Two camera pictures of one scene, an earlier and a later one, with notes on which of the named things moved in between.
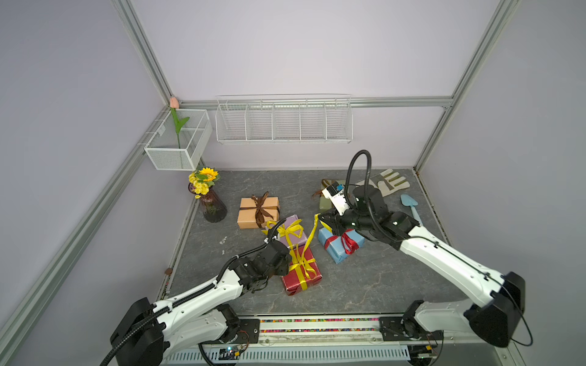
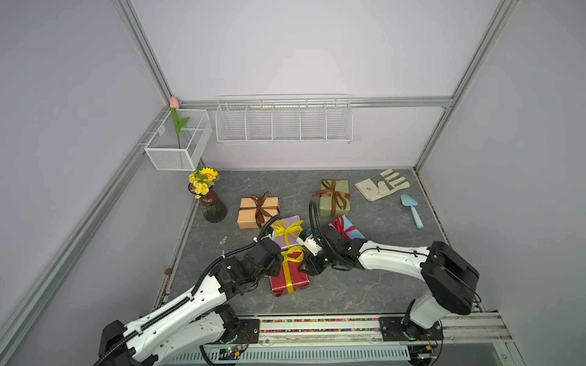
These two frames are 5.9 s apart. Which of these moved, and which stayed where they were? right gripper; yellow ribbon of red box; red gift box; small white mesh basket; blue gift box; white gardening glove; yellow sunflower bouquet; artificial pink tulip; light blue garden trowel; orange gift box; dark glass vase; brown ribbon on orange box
Moved: red gift box; yellow ribbon of red box; right gripper; blue gift box
Stayed: yellow sunflower bouquet; orange gift box; dark glass vase; white gardening glove; artificial pink tulip; brown ribbon on orange box; small white mesh basket; light blue garden trowel
